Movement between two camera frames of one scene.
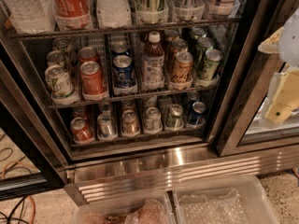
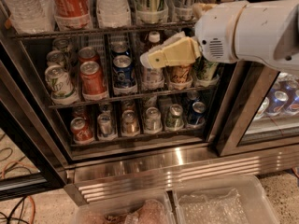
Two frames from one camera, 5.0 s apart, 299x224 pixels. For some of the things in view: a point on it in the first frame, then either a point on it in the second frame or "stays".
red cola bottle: (72, 6) stays
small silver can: (105, 126) stays
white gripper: (290, 46) to (214, 32)
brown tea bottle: (153, 61) stays
